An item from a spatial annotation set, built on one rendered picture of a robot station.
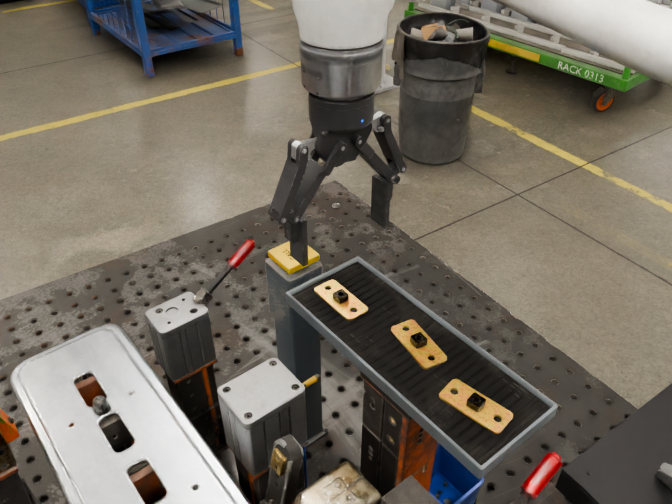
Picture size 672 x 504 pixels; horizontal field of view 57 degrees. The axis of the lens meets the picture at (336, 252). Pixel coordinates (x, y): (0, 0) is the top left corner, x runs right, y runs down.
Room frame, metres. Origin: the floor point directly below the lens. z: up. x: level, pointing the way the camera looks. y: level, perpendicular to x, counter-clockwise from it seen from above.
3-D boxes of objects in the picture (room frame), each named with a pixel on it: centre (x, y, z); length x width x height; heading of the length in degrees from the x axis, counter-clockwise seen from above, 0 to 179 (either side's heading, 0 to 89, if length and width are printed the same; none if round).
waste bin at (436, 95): (3.25, -0.56, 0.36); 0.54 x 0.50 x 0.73; 125
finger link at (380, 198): (0.70, -0.06, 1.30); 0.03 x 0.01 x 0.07; 38
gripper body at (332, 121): (0.66, -0.01, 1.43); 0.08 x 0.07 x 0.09; 128
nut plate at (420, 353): (0.57, -0.11, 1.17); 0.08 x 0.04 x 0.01; 28
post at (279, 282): (0.77, 0.07, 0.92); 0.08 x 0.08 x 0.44; 39
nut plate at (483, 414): (0.47, -0.17, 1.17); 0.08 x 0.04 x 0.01; 48
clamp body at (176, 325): (0.74, 0.26, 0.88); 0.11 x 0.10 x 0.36; 129
